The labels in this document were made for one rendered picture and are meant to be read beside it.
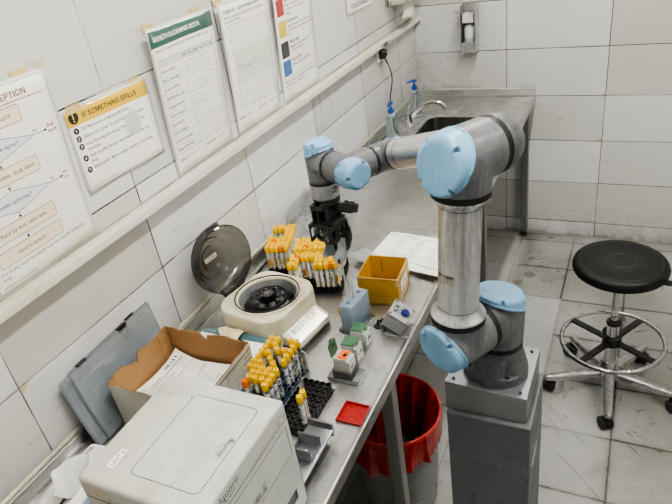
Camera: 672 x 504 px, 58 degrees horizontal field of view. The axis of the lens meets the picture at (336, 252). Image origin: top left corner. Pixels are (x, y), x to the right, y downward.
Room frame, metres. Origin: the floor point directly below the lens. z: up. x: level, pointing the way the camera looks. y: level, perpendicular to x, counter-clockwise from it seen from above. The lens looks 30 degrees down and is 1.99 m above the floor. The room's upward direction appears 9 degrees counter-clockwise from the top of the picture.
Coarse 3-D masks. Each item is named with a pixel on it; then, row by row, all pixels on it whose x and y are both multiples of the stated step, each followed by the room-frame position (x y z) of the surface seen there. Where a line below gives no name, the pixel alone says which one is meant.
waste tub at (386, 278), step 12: (372, 264) 1.69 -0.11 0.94; (384, 264) 1.67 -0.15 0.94; (396, 264) 1.65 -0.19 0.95; (360, 276) 1.60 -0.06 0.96; (372, 276) 1.69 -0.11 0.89; (384, 276) 1.67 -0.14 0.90; (396, 276) 1.66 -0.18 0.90; (408, 276) 1.63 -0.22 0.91; (372, 288) 1.56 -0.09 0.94; (384, 288) 1.54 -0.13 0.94; (396, 288) 1.53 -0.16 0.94; (372, 300) 1.56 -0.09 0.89; (384, 300) 1.54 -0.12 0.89
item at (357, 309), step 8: (360, 288) 1.51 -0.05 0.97; (360, 296) 1.47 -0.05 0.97; (368, 296) 1.50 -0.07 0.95; (344, 304) 1.44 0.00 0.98; (352, 304) 1.44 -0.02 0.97; (360, 304) 1.46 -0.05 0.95; (368, 304) 1.49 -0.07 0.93; (344, 312) 1.43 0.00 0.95; (352, 312) 1.42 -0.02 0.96; (360, 312) 1.46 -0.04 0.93; (368, 312) 1.49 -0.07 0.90; (344, 320) 1.44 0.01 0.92; (352, 320) 1.42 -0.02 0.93; (360, 320) 1.45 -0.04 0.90; (368, 320) 1.47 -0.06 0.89; (344, 328) 1.44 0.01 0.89
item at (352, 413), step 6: (348, 402) 1.15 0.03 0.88; (354, 402) 1.14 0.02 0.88; (342, 408) 1.13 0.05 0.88; (348, 408) 1.13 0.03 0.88; (354, 408) 1.13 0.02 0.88; (360, 408) 1.12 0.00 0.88; (366, 408) 1.12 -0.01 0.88; (342, 414) 1.11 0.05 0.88; (348, 414) 1.11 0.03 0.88; (354, 414) 1.11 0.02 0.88; (360, 414) 1.10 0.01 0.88; (366, 414) 1.10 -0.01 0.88; (336, 420) 1.09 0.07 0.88; (342, 420) 1.09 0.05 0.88; (348, 420) 1.09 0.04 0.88; (354, 420) 1.09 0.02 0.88; (360, 420) 1.08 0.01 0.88; (360, 426) 1.06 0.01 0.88
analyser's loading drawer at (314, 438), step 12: (312, 420) 1.05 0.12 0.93; (300, 432) 1.01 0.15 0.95; (312, 432) 1.03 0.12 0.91; (324, 432) 1.03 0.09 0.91; (300, 444) 1.00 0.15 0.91; (312, 444) 0.99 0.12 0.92; (324, 444) 0.99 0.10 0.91; (300, 456) 0.96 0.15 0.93; (312, 456) 0.95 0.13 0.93; (300, 468) 0.93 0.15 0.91; (312, 468) 0.93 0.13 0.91
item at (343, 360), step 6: (336, 354) 1.25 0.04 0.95; (342, 354) 1.25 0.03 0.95; (348, 354) 1.25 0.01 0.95; (336, 360) 1.24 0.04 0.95; (342, 360) 1.23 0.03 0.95; (348, 360) 1.23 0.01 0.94; (354, 360) 1.25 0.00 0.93; (336, 366) 1.24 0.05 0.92; (342, 366) 1.23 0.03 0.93; (348, 366) 1.22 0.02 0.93; (348, 372) 1.22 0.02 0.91
